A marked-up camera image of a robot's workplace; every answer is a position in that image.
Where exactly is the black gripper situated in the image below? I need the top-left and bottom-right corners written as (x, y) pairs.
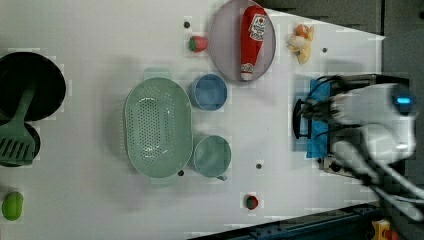
top-left (304, 98), bottom-right (335, 122)

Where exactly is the silver toaster oven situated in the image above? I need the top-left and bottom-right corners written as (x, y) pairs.
top-left (293, 75), bottom-right (416, 182)

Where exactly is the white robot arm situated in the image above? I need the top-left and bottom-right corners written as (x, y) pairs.
top-left (298, 83), bottom-right (423, 223)

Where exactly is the yellow peeled banana toy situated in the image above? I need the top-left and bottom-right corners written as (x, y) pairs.
top-left (287, 24), bottom-right (314, 65)

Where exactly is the red ketchup bottle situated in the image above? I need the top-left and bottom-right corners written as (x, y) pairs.
top-left (240, 5), bottom-right (267, 81)

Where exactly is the blue cup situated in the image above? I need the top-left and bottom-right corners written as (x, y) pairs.
top-left (189, 74), bottom-right (228, 111)

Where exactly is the small red toy tomato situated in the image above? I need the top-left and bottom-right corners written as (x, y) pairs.
top-left (246, 195), bottom-right (259, 210)

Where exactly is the grey round plate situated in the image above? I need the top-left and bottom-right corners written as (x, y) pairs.
top-left (208, 0), bottom-right (276, 81)

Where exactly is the yellow orange object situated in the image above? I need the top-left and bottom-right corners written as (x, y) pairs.
top-left (371, 219), bottom-right (399, 240)

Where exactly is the red toy strawberry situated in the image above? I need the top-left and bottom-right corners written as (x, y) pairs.
top-left (189, 36), bottom-right (208, 53)

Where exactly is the green oval colander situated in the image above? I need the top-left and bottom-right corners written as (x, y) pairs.
top-left (123, 67), bottom-right (193, 181)

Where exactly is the black frying pan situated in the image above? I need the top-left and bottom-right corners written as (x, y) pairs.
top-left (0, 52), bottom-right (66, 121)

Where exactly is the green slotted spatula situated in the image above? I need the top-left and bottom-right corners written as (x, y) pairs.
top-left (0, 89), bottom-right (34, 144)

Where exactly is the green toy fruit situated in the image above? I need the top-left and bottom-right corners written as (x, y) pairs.
top-left (1, 192), bottom-right (24, 221)

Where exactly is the blue metal frame rail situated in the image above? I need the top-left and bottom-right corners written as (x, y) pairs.
top-left (190, 204), bottom-right (382, 240)

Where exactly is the green cup with handle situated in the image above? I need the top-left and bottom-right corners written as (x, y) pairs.
top-left (193, 135), bottom-right (232, 181)

